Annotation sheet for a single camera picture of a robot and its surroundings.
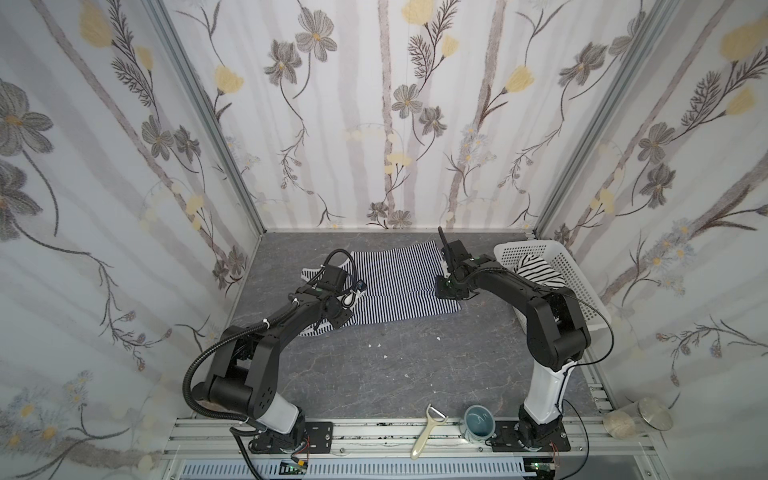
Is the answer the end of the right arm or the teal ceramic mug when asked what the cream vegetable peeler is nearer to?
the teal ceramic mug

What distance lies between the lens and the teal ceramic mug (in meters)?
0.71

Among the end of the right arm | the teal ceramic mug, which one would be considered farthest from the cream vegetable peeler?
the end of the right arm

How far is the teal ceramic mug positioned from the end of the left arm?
1.32 feet

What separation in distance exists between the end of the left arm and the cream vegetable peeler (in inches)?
13.5

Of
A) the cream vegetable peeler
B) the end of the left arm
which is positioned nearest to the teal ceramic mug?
the cream vegetable peeler

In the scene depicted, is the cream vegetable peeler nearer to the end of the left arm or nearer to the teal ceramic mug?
the teal ceramic mug

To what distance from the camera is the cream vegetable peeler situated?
73cm

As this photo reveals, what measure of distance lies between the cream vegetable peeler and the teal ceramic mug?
0.06 m

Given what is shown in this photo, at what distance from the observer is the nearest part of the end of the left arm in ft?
2.13
